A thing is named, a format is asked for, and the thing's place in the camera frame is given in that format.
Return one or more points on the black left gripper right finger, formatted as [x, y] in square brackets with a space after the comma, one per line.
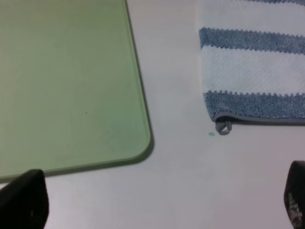
[294, 194]

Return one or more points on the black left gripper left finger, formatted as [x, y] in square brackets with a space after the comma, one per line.
[24, 202]

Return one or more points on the blue white striped towel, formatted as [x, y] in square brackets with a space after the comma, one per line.
[253, 61]

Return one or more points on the green plastic tray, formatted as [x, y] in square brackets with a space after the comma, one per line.
[71, 95]

